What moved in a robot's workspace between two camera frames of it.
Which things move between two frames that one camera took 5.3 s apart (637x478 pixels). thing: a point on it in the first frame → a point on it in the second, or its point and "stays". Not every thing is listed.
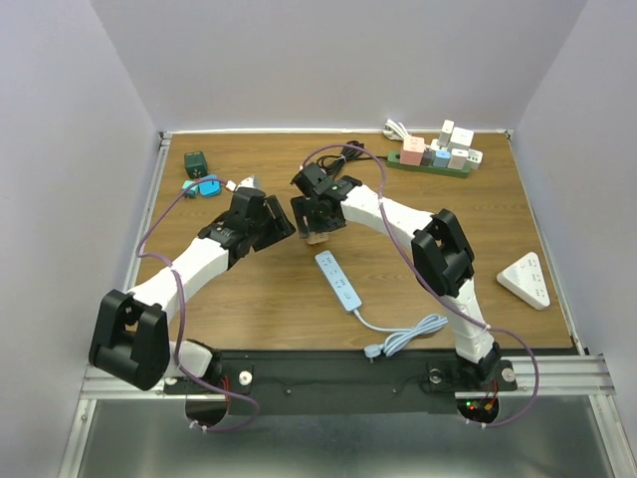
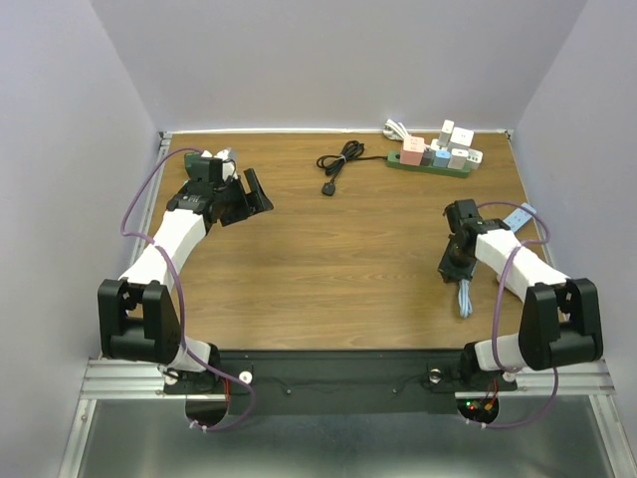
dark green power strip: x=393 y=161 stays
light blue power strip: x=339 y=281 → x=514 y=220
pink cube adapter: x=413 y=148 stays
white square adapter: x=458 y=158 stays
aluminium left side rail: x=163 y=148 stays
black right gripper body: x=303 y=206 → x=455 y=264
